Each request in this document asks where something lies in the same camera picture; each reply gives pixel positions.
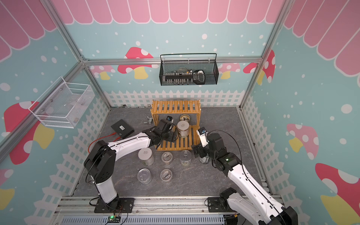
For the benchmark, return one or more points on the short silver can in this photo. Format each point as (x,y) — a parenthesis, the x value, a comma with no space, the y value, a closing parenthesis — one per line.
(144,176)

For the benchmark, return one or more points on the wooden two-tier shelf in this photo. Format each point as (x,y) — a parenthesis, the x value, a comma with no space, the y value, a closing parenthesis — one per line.
(160,109)

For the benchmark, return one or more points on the tall silver green can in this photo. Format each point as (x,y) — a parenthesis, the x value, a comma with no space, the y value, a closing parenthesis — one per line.
(204,160)

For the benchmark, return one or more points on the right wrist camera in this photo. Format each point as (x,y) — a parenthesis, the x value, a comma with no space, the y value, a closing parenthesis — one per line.
(202,134)

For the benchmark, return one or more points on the red seed plastic jar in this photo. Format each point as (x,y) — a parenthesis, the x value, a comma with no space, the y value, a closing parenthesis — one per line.
(166,175)

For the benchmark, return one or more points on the black network switch box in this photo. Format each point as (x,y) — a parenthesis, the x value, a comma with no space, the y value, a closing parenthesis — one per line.
(123,129)

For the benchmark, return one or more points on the white wire basket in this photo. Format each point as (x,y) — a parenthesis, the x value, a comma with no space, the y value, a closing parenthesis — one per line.
(62,104)

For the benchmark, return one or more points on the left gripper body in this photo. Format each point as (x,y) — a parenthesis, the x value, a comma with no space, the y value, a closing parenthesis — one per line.
(169,136)

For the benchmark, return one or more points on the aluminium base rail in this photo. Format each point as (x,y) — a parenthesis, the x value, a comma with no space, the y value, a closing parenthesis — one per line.
(147,210)

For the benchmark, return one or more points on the small green circuit board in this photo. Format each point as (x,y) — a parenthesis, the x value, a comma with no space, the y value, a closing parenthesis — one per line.
(113,219)

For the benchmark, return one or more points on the green label pull-tab can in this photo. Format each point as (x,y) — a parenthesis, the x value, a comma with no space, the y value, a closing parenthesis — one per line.
(185,158)

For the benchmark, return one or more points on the white lid can shelf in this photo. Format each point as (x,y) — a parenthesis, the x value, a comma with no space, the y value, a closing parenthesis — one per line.
(183,128)

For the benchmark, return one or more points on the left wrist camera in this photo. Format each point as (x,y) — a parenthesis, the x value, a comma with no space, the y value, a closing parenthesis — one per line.
(169,120)

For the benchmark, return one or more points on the black wire mesh basket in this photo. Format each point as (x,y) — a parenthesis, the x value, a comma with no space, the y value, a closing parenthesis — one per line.
(188,69)

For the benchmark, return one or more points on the items in black basket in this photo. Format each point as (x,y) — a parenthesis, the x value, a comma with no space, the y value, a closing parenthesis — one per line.
(188,77)

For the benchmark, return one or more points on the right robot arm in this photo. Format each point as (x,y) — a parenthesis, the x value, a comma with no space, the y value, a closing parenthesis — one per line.
(259,207)

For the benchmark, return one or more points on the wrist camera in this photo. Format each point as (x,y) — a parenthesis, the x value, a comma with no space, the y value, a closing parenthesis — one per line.
(169,120)
(202,134)

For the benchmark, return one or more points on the large white lid can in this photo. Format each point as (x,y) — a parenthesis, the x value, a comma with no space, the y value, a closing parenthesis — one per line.
(146,156)

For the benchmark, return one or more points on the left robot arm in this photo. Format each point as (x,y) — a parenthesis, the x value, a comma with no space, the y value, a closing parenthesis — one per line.
(101,161)

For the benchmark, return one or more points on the metal valve fitting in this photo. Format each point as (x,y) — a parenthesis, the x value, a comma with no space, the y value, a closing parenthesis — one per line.
(149,120)

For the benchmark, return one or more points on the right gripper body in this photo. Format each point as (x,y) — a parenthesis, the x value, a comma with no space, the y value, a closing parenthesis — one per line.
(205,151)

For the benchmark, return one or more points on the clear plastic seed jar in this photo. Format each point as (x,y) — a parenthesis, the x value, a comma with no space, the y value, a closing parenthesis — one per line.
(167,158)

